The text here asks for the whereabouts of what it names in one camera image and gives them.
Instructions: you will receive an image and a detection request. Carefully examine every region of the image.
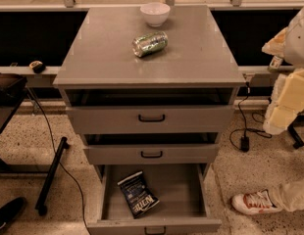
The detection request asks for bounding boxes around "black shoe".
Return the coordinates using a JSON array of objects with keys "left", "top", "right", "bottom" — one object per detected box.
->
[{"left": 0, "top": 197, "right": 26, "bottom": 232}]

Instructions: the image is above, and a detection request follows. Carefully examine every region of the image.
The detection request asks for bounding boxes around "white red sneaker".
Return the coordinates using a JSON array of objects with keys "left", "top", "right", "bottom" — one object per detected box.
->
[{"left": 231, "top": 189, "right": 282, "bottom": 215}]

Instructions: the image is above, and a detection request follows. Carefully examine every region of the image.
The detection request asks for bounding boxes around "black stand leg right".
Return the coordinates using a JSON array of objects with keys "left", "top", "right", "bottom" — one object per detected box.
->
[{"left": 287, "top": 116, "right": 304, "bottom": 149}]

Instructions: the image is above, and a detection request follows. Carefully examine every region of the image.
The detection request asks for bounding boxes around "grey top drawer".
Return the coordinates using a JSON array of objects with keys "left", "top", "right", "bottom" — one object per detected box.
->
[{"left": 66, "top": 105, "right": 234, "bottom": 134}]

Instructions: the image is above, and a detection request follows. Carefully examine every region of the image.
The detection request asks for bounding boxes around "grey drawer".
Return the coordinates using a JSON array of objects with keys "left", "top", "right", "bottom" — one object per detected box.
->
[
  {"left": 83, "top": 144, "right": 219, "bottom": 165},
  {"left": 88, "top": 164, "right": 222, "bottom": 235},
  {"left": 66, "top": 105, "right": 234, "bottom": 134}
]

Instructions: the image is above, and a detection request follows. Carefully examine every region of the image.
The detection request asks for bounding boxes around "grey bottom drawer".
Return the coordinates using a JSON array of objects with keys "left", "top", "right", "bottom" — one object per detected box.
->
[{"left": 88, "top": 164, "right": 222, "bottom": 235}]

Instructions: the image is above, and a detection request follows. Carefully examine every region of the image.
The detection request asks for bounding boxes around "blue chip bag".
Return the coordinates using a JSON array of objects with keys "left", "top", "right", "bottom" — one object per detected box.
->
[{"left": 117, "top": 171, "right": 160, "bottom": 218}]

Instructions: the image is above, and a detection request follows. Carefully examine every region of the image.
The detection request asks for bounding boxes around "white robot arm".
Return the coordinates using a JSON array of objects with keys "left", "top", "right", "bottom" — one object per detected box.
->
[{"left": 262, "top": 7, "right": 304, "bottom": 135}]

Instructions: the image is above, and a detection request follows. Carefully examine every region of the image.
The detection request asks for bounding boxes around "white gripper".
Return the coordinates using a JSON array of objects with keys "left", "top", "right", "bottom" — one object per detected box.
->
[{"left": 262, "top": 27, "right": 304, "bottom": 135}]

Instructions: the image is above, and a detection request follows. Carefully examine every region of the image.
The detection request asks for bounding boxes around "dark box on table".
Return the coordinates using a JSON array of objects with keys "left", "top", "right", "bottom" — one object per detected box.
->
[{"left": 0, "top": 72, "right": 27, "bottom": 106}]

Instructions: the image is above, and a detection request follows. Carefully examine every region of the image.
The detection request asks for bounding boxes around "grey middle drawer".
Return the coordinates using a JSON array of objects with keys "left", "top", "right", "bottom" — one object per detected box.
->
[{"left": 83, "top": 144, "right": 219, "bottom": 165}]

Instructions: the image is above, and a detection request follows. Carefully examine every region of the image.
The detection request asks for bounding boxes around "green soda can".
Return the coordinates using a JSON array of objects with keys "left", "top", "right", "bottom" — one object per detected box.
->
[{"left": 132, "top": 31, "right": 168, "bottom": 58}]

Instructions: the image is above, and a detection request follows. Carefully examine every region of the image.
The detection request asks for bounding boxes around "black table leg left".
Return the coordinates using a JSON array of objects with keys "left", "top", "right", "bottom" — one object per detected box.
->
[{"left": 35, "top": 137, "right": 70, "bottom": 216}]

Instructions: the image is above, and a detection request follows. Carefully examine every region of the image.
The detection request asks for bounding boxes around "beige trouser leg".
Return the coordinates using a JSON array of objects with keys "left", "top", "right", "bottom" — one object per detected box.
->
[{"left": 268, "top": 178, "right": 304, "bottom": 212}]

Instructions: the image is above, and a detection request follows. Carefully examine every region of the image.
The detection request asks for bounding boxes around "black cable left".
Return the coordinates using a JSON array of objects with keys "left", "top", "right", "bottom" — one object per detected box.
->
[{"left": 27, "top": 88, "right": 91, "bottom": 235}]

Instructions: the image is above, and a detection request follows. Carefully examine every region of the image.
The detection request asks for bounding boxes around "black power adapter cable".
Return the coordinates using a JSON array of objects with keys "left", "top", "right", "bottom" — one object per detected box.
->
[{"left": 228, "top": 81, "right": 274, "bottom": 153}]

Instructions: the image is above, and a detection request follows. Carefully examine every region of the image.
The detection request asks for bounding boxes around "grey drawer cabinet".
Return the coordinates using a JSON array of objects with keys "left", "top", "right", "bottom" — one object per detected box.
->
[{"left": 52, "top": 4, "right": 247, "bottom": 181}]

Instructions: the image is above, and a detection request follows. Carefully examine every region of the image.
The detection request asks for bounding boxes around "small clear bottle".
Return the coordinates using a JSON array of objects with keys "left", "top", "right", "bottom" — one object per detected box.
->
[{"left": 268, "top": 56, "right": 283, "bottom": 72}]

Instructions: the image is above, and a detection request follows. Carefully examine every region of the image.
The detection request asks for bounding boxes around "white bowl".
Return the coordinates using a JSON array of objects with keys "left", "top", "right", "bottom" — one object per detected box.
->
[{"left": 140, "top": 2, "right": 171, "bottom": 27}]

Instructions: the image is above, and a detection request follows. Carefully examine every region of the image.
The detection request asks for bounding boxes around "yellow black tape measure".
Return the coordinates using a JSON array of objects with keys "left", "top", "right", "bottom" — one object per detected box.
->
[{"left": 29, "top": 61, "right": 46, "bottom": 73}]

